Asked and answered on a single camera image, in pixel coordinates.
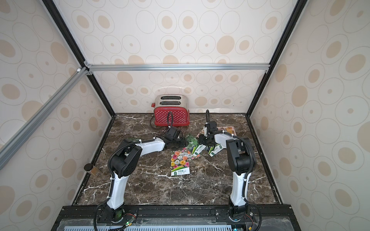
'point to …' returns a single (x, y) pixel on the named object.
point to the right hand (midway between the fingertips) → (207, 140)
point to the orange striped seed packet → (230, 130)
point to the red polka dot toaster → (171, 110)
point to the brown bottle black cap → (91, 169)
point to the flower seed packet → (180, 162)
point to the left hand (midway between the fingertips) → (191, 143)
